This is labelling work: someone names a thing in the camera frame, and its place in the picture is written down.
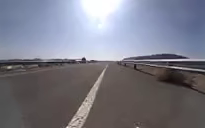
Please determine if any dry bush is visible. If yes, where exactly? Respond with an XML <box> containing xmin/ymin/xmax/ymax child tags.
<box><xmin>155</xmin><ymin>68</ymin><xmax>195</xmax><ymax>88</ymax></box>

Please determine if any grey asphalt road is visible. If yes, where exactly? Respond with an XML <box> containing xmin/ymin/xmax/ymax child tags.
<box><xmin>0</xmin><ymin>61</ymin><xmax>205</xmax><ymax>128</ymax></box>

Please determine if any pale concrete verge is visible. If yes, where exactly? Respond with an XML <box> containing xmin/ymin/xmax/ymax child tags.
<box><xmin>0</xmin><ymin>63</ymin><xmax>63</xmax><ymax>76</ymax></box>
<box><xmin>124</xmin><ymin>63</ymin><xmax>205</xmax><ymax>98</ymax></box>

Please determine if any white painted line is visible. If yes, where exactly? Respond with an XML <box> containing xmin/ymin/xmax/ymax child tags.
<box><xmin>65</xmin><ymin>63</ymin><xmax>110</xmax><ymax>128</ymax></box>

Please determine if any metal guardrail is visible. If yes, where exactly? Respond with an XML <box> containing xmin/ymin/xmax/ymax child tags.
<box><xmin>117</xmin><ymin>58</ymin><xmax>205</xmax><ymax>75</ymax></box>
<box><xmin>0</xmin><ymin>59</ymin><xmax>88</xmax><ymax>71</ymax></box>

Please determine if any dark hill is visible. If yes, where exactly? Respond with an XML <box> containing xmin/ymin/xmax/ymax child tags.
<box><xmin>122</xmin><ymin>53</ymin><xmax>190</xmax><ymax>61</ymax></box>

